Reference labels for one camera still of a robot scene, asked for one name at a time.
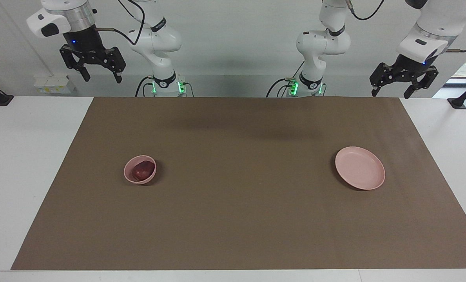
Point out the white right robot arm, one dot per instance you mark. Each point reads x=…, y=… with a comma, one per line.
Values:
x=158, y=43

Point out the dark red apple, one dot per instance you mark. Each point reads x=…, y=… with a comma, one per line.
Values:
x=142, y=171

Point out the brown table mat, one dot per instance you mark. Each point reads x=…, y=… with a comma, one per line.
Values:
x=236, y=215

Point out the pink plate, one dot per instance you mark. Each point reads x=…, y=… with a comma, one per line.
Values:
x=360, y=168

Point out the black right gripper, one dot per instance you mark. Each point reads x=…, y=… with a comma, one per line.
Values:
x=86, y=45

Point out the pink bowl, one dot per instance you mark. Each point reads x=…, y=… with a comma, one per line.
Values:
x=127, y=174

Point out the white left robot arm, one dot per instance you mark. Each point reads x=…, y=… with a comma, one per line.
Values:
x=327, y=43

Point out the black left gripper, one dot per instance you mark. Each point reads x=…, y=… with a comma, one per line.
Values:
x=413, y=68

